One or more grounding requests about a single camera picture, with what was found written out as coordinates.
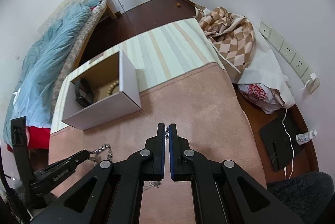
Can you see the checkered beige blanket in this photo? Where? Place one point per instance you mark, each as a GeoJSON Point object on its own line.
{"type": "Point", "coordinates": [231, 35]}

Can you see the white wall socket strip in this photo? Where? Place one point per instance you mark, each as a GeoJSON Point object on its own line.
{"type": "Point", "coordinates": [292, 57]}

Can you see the red bed sheet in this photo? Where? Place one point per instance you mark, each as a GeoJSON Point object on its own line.
{"type": "Point", "coordinates": [38, 138]}

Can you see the black flat device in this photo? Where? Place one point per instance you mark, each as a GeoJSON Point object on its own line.
{"type": "Point", "coordinates": [279, 142]}

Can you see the white cardboard box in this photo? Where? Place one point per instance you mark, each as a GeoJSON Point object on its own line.
{"type": "Point", "coordinates": [115, 90]}

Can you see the dark fuzzy cushion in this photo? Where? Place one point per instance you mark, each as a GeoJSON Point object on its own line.
{"type": "Point", "coordinates": [310, 196]}

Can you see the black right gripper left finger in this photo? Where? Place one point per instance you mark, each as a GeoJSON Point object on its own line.
{"type": "Point", "coordinates": [154, 165]}

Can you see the white plastic bottle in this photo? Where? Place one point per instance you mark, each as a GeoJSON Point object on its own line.
{"type": "Point", "coordinates": [306, 137]}

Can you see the bed with patterned mattress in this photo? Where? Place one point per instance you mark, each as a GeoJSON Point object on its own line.
{"type": "Point", "coordinates": [89, 19]}

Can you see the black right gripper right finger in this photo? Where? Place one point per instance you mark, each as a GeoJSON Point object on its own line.
{"type": "Point", "coordinates": [179, 168]}

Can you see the red printed plastic bag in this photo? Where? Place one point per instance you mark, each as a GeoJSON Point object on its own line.
{"type": "Point", "coordinates": [268, 100]}

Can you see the blue duvet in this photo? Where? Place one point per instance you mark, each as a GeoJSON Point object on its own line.
{"type": "Point", "coordinates": [35, 94]}

